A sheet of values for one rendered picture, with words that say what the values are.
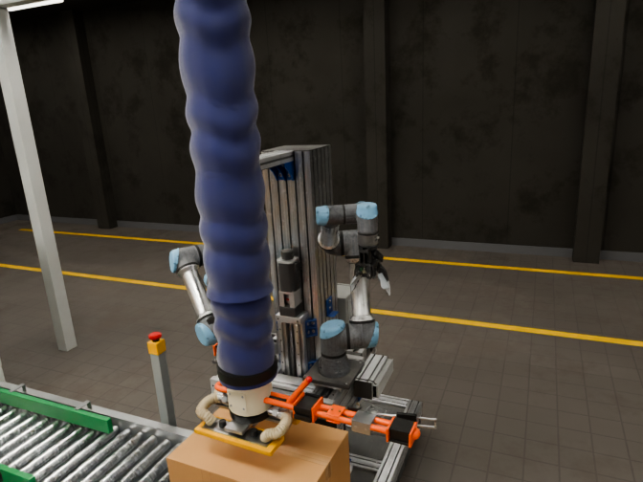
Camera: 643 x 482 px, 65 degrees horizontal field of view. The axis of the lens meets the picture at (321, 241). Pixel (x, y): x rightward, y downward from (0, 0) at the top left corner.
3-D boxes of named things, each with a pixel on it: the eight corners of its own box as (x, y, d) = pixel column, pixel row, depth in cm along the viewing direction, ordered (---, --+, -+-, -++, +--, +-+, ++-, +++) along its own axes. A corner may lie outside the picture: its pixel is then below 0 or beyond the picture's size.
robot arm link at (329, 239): (315, 236, 235) (315, 198, 188) (338, 234, 236) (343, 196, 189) (317, 260, 232) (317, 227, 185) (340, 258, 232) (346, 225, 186)
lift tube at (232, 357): (207, 383, 184) (169, 88, 155) (239, 355, 203) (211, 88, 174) (258, 395, 175) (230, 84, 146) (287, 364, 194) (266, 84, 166)
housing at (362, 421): (350, 431, 171) (350, 420, 169) (358, 420, 176) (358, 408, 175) (370, 436, 168) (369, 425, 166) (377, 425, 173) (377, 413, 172)
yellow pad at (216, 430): (193, 433, 190) (192, 422, 188) (210, 418, 198) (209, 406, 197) (271, 457, 175) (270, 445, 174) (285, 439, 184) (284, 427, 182)
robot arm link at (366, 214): (375, 200, 185) (379, 205, 176) (376, 229, 188) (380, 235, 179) (354, 202, 184) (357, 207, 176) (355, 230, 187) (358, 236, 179)
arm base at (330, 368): (325, 359, 241) (324, 339, 238) (355, 363, 235) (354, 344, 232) (312, 374, 228) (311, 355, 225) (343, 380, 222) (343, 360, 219)
